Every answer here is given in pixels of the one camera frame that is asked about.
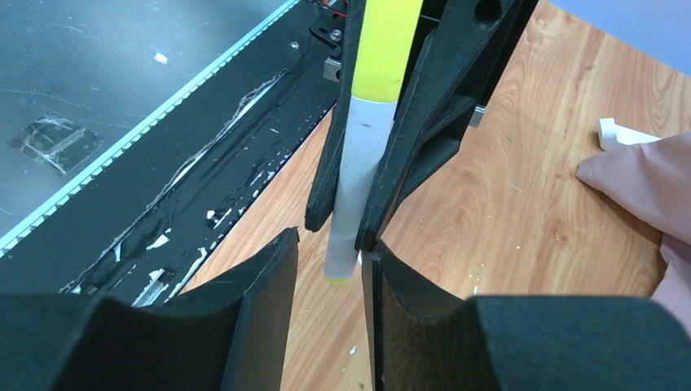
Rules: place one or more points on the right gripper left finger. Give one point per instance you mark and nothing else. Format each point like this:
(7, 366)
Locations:
(227, 334)

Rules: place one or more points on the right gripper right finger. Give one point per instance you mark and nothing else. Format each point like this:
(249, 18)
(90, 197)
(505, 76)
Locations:
(421, 337)

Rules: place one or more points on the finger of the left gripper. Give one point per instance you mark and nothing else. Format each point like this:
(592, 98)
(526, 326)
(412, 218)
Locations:
(457, 69)
(322, 195)

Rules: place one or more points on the white marker yellow tip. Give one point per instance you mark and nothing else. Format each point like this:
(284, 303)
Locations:
(367, 132)

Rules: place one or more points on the yellow pen cap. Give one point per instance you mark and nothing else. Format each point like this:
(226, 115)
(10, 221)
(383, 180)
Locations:
(385, 43)

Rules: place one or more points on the clothes rack metal white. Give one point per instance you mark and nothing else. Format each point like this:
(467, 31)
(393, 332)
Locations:
(613, 136)

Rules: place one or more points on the pink shorts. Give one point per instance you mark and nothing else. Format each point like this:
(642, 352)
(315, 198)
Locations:
(652, 182)

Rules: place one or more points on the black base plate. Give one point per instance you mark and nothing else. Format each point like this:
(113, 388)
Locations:
(141, 225)

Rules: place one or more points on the aluminium frame rail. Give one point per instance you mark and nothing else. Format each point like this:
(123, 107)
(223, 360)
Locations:
(81, 81)

